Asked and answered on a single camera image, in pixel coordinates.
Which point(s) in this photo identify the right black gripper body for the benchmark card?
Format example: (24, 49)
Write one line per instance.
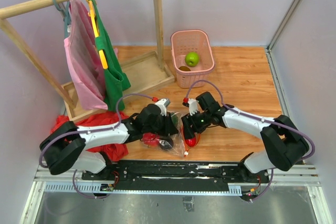
(200, 120)

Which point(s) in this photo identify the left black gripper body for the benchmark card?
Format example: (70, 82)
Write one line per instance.
(162, 126)

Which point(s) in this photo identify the dark green fake vegetable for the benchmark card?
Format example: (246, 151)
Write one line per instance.
(175, 118)

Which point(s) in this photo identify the red fake pepper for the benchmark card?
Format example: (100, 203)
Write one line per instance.
(191, 142)

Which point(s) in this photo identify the clear zip top bag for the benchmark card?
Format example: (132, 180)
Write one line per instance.
(180, 149)

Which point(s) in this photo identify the light green fake apple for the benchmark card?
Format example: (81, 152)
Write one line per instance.
(192, 59)

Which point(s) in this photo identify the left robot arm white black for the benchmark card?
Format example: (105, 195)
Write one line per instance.
(62, 148)

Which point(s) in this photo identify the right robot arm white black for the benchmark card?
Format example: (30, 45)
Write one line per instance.
(284, 145)

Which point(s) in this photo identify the red fake tomato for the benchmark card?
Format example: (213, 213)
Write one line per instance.
(150, 139)

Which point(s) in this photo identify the dark purple fake plum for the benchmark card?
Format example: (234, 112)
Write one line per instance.
(166, 144)

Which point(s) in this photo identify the crumpled red cloth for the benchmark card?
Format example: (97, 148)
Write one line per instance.
(114, 152)

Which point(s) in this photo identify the wooden clothes rack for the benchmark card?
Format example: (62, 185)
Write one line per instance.
(147, 72)

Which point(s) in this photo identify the green hanging garment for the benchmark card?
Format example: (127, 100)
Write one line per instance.
(115, 79)

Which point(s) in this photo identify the pink plastic basket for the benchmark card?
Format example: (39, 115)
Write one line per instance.
(185, 41)

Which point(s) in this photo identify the pink hanging garment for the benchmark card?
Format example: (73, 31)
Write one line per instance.
(83, 60)

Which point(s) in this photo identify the yellow clothes hanger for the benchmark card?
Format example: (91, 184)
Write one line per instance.
(93, 18)

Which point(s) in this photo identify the teal clothes hanger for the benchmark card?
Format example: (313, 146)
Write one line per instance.
(66, 16)

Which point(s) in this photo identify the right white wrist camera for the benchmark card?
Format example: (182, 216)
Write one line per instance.
(192, 105)

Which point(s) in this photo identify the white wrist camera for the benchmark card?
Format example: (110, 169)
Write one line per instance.
(192, 105)
(163, 104)

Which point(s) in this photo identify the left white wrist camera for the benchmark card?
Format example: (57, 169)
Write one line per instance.
(163, 104)

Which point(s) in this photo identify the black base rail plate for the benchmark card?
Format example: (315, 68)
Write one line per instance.
(176, 174)

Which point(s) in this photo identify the grey slotted cable duct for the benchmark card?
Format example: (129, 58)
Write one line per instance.
(99, 188)

